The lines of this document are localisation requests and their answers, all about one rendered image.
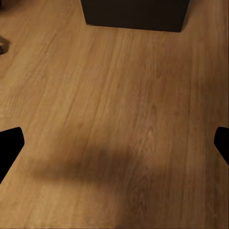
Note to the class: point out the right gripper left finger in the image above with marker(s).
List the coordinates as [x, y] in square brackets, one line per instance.
[11, 143]

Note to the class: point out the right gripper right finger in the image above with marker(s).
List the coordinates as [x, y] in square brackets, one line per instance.
[221, 141]

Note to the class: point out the cabinet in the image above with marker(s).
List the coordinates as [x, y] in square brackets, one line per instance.
[163, 15]

